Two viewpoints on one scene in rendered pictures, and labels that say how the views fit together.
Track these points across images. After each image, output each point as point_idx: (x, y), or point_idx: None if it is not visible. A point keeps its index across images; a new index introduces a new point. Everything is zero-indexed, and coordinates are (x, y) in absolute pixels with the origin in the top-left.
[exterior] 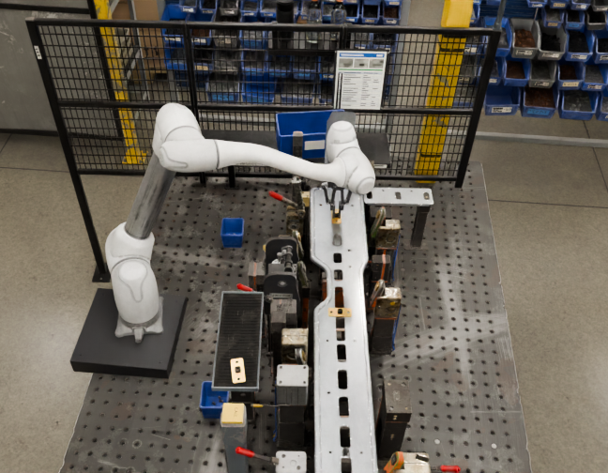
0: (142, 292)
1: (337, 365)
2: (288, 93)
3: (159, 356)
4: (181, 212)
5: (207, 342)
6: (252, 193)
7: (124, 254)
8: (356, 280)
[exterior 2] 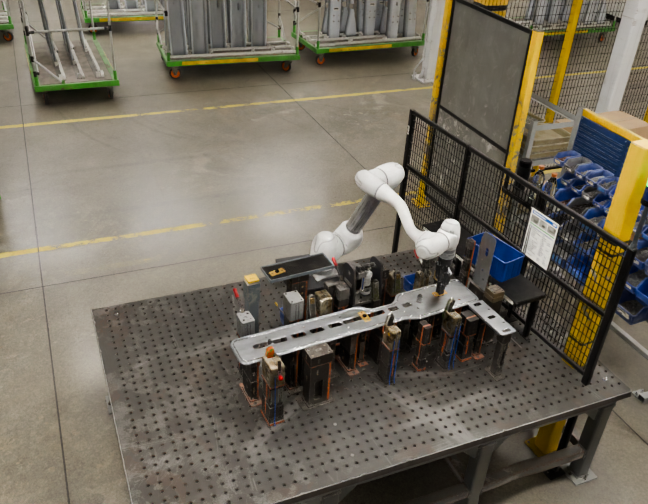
0: (319, 247)
1: (324, 325)
2: (502, 224)
3: None
4: (413, 263)
5: None
6: None
7: (336, 232)
8: (396, 316)
